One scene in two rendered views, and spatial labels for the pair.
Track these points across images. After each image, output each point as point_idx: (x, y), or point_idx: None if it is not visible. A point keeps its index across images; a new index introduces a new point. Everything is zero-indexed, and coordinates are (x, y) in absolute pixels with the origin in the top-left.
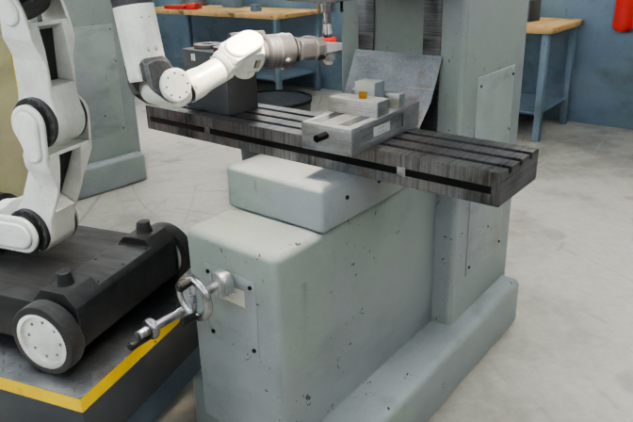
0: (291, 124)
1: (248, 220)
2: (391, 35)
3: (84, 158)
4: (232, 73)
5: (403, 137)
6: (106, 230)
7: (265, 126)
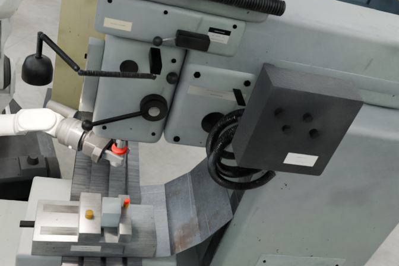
0: (94, 179)
1: (13, 222)
2: (228, 162)
3: (3, 103)
4: (19, 133)
5: (107, 264)
6: (37, 140)
7: (78, 167)
